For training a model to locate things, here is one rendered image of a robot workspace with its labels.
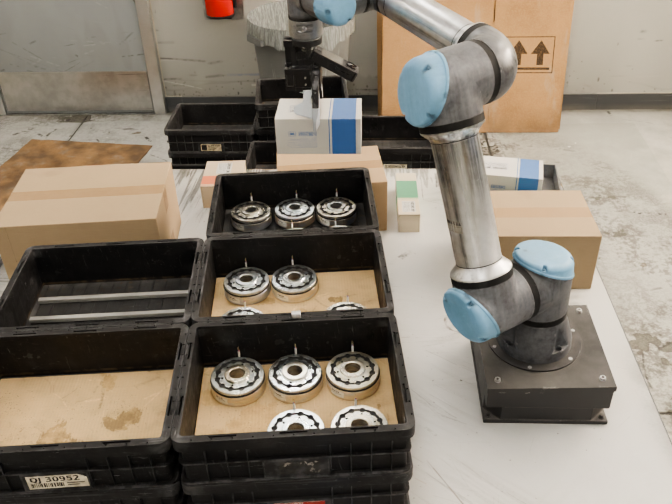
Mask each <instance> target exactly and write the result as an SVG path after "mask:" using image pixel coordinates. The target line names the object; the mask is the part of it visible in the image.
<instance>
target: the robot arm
mask: <svg viewBox="0 0 672 504"><path fill-rule="evenodd" d="M287 8H288V22H289V35H290V36H285V37H284V40H283V46H284V47H285V60H286V63H285V69H284V71H285V84H286V91H294V92H300V93H303V101H302V102H301V103H299V104H297V105H296V106H294V113H295V114H296V115H299V116H303V117H306V118H310V119H313V132H316V131H317V129H318V127H319V125H320V99H323V88H322V78H323V74H322V67H324V68H326V69H328V70H330V71H331V72H333V73H335V74H337V75H339V76H341V77H343V78H344V79H346V80H349V81H351V82H353V81H354V80H355V79H356V77H357V75H358V66H356V65H355V64H353V63H351V62H349V61H347V60H345V59H343V58H341V57H339V56H337V55H335V54H333V53H332V52H330V51H328V50H326V49H324V48H322V47H320V46H318V45H320V44H321V43H322V34H323V24H322V22H323V23H325V24H329V25H333V26H343V25H345V24H347V23H348V22H349V21H350V20H351V19H352V18H353V16H354V15H358V14H361V13H365V12H369V11H373V10H376V11H378V12H379V13H381V14H382V15H384V16H385V17H387V18H389V19H390V20H392V21H393V22H395V23H396V24H398V25H400V26H401V27H403V28H404V29H406V30H407V31H409V32H411V33H412V34H414V35H415V36H417V37H418V38H420V39H422V40H423V41H425V42H426V43H428V44H429V45H431V46H433V47H434V48H436V49H437V50H430V51H427V52H425V53H424V54H422V55H420V56H417V57H414V58H412V59H411V60H409V61H408V62H407V63H406V64H405V66H404V67H403V69H402V72H401V74H400V76H399V80H398V101H399V106H400V109H401V112H402V114H403V115H405V119H406V120H407V122H408V123H410V124H411V125H412V126H414V127H418V128H419V133H420V135H421V136H423V137H424V138H426V139H427V140H429V141H430V143H431V148H432V152H433V157H434V162H435V167H436V171H437V176H438V181H439V186H440V190H441V195H442V200H443V205H444V209H445V214H446V219H447V224H448V228H449V233H450V238H451V243H452V248H453V252H454V257H455V262H456V265H455V266H454V267H453V269H452V270H451V272H450V278H451V283H452V288H449V289H448V290H447V291H446V292H445V293H444V296H443V306H444V309H445V312H446V314H447V316H448V318H449V320H450V322H451V323H452V325H453V326H454V327H455V328H456V329H457V331H458V332H459V333H460V334H461V335H463V336H464V337H465V338H467V339H468V340H470V341H473V342H478V343H480V342H485V341H487V340H489V339H491V338H496V337H497V340H498V343H499V345H500V347H501V348H502V349H503V350H504V351H505V352H506V353H507V354H508V355H510V356H511V357H513V358H515V359H517V360H520V361H522V362H526V363H531V364H548V363H553V362H556V361H558V360H560V359H562V358H563V357H565V356H566V355H567V354H568V352H569V351H570V349H571V343H572V332H571V328H570V325H569V321H568V317H567V311H568V305H569V299H570V292H571V286H572V280H573V278H574V259H573V257H572V255H571V254H570V253H569V252H568V251H567V250H566V249H565V248H563V247H561V246H560V245H557V244H555V243H552V242H548V241H543V240H527V241H523V242H521V243H519V244H518V245H517V246H516V247H515V249H514V251H513V253H512V256H513V259H512V260H511V261H510V260H509V259H507V258H506V257H504V256H502V253H501V248H500V243H499V237H498V232H497V227H496V221H495V216H494V211H493V206H492V200H491V195H490V190H489V184H488V179H487V174H486V169H485V163H484V158H483V153H482V147H481V142H480V137H479V129H480V127H481V126H482V124H483V123H484V121H485V115H484V110H483V105H486V104H489V103H491V102H494V101H496V100H498V99H499V98H501V97H502V96H503V95H504V94H506V93H507V91H508V90H509V89H510V88H511V86H512V84H513V82H514V80H515V78H516V74H517V68H518V61H517V55H516V52H515V49H514V47H513V45H512V44H511V42H510V41H509V39H508V38H507V37H506V36H505V35H504V34H503V33H501V32H500V31H498V30H497V29H495V28H494V27H492V26H490V25H488V24H486V23H484V22H477V23H473V22H471V21H469V20H468V19H466V18H464V17H462V16H461V15H459V14H457V13H455V12H454V11H452V10H450V9H448V8H446V7H445V6H443V5H441V4H439V3H438V2H436V1H434V0H287ZM314 46H315V47H314ZM313 48H314V49H313ZM312 49H313V50H312ZM311 51H312V53H311ZM311 95H312V103H311Z"/></svg>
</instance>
